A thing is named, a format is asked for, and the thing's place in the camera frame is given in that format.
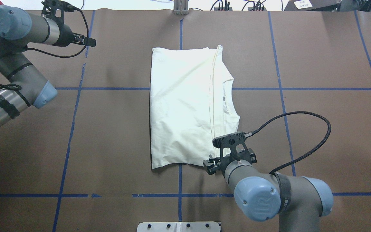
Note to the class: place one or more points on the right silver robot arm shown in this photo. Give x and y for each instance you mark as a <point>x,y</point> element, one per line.
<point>299,202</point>

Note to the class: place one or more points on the cream long-sleeve cat shirt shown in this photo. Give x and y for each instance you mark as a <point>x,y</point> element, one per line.
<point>190,104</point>

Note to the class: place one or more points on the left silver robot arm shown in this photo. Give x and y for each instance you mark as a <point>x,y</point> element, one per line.
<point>21,84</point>

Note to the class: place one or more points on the black case with white label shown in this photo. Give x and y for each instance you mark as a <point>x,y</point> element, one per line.
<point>312,5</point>

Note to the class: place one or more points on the aluminium frame post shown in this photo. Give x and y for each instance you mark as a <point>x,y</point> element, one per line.
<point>180,7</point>

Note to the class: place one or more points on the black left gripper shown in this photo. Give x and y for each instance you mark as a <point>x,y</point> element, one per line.
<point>65,36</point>

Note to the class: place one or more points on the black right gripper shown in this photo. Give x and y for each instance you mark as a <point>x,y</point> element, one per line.
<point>211,163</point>

